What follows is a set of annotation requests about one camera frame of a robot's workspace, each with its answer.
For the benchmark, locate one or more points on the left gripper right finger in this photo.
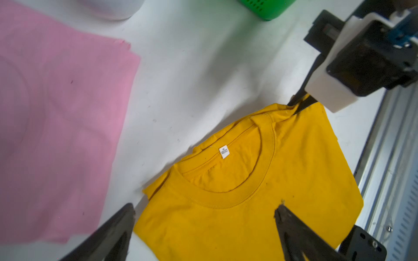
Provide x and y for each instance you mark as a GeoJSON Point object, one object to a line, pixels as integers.
{"type": "Point", "coordinates": [299, 242]}

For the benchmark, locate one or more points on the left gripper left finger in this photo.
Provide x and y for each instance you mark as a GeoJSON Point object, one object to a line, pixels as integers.
{"type": "Point", "coordinates": [109, 242]}

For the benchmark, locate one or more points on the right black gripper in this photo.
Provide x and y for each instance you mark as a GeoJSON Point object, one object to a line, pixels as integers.
{"type": "Point", "coordinates": [321, 36]}

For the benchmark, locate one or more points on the green plastic basket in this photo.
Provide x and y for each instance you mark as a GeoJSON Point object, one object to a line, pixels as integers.
{"type": "Point", "coordinates": [267, 9]}

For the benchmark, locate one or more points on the yellow t-shirt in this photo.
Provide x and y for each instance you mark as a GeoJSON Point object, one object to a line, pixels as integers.
{"type": "Point", "coordinates": [218, 203]}

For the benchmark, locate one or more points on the pink t-shirt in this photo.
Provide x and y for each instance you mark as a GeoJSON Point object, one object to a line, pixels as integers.
{"type": "Point", "coordinates": [64, 97]}

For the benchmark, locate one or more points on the white bowl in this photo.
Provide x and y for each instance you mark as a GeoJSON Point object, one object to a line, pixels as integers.
{"type": "Point", "coordinates": [116, 10]}

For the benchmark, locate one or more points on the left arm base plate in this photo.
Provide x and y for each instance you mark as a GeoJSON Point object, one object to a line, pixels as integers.
{"type": "Point", "coordinates": [360, 246]}

